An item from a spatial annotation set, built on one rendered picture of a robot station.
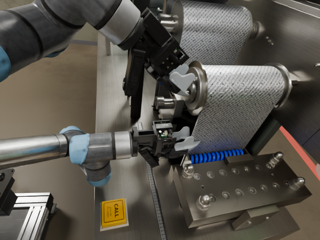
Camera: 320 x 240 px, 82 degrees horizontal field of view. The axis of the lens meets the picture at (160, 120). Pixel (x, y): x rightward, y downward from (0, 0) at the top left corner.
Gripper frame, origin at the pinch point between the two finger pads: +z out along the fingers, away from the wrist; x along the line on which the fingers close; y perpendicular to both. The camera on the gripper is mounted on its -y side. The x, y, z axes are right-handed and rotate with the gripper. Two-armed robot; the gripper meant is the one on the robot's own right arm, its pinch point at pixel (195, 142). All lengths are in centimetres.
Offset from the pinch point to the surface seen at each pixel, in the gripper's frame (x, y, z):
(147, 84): 63, -19, -2
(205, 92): 0.0, 19.1, -2.8
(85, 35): 341, -92, -62
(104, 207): -8.4, -16.6, -28.6
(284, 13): 21.7, 33.0, 30.0
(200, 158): -2.9, -5.2, 2.2
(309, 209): -5, -109, 141
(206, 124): -0.3, 8.2, 1.1
